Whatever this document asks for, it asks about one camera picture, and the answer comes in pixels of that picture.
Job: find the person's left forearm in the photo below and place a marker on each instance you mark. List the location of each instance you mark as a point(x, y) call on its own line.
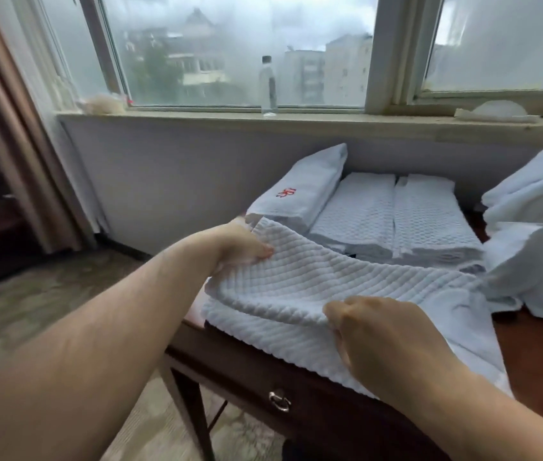
point(93, 340)

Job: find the dark wooden desk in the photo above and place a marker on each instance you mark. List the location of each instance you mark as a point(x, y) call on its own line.
point(237, 376)

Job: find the white window frame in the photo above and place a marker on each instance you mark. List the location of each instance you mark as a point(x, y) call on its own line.
point(382, 52)

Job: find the person's left thumb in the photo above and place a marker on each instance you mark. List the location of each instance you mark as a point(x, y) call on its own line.
point(257, 250)

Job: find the person's right hand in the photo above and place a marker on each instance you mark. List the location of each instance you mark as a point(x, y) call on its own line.
point(391, 350)

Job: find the white crumpled tissue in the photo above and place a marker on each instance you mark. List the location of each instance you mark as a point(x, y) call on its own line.
point(497, 111)

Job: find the clear plastic water bottle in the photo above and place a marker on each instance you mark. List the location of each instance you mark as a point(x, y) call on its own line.
point(268, 88)

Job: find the sheer white curtain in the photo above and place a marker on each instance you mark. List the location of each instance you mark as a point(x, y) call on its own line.
point(55, 91)

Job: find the white waffle towel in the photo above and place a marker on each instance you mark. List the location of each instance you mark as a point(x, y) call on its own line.
point(357, 211)
point(295, 283)
point(427, 220)

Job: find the person's right forearm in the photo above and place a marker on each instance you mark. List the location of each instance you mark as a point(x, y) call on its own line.
point(482, 422)

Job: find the folded white waffle towel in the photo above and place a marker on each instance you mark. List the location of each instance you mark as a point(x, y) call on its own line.
point(427, 220)
point(357, 211)

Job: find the beige crumpled cloth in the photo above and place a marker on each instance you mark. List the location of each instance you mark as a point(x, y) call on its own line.
point(104, 104)

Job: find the folded white towel red embroidery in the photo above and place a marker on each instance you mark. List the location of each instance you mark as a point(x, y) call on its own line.
point(300, 187)

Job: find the brown curtain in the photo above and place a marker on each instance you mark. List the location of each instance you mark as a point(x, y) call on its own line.
point(7, 115)

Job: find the pile of white towels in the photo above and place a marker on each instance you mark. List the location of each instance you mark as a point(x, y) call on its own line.
point(535, 235)

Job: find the person's right fingers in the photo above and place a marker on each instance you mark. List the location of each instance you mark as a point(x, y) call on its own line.
point(343, 312)

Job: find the person's left hand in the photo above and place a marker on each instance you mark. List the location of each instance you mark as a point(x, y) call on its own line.
point(233, 242)

